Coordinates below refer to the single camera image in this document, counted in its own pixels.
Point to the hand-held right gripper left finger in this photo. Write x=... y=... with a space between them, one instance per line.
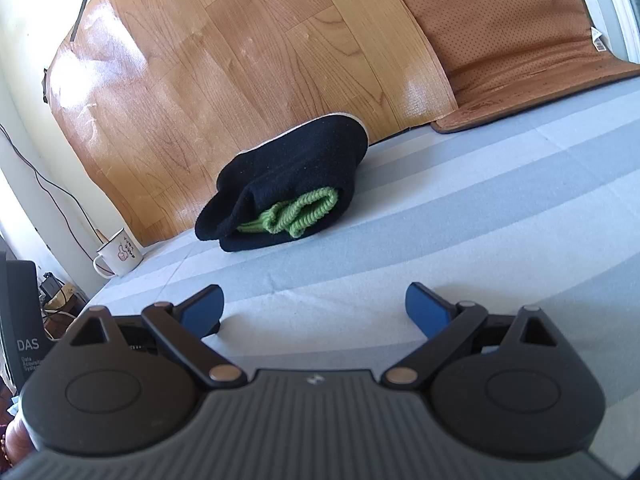
x=200 y=310

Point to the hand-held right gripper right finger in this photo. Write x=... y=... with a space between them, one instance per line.
x=429 y=310

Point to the navy knit sweater green trim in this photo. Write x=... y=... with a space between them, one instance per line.
x=290 y=180

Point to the black power adapter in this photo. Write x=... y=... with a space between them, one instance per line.
x=50 y=286

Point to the grey striped bed sheet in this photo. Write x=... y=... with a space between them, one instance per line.
x=400 y=220

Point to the white enamel mug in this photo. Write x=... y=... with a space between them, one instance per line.
x=120 y=255

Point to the wood grain vinyl sheet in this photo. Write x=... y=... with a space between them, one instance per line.
x=240 y=60

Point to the brown perforated seat mat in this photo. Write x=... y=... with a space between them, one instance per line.
x=505 y=40

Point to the black tape strip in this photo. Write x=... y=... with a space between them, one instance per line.
x=80 y=17

